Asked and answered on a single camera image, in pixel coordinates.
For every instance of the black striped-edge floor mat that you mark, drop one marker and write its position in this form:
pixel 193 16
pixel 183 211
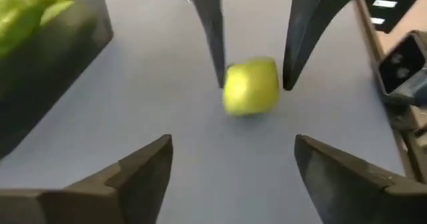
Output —
pixel 400 14

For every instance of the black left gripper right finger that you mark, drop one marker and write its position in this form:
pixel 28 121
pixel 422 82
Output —
pixel 360 197

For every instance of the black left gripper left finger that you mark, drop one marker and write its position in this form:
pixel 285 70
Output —
pixel 83 200

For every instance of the dark grey plastic basket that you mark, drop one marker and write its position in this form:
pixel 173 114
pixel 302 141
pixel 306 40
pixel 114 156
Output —
pixel 50 84

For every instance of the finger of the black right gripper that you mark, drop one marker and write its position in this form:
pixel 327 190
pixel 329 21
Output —
pixel 310 17
pixel 208 10

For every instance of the green toy lime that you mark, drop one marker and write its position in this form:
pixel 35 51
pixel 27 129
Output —
pixel 250 87

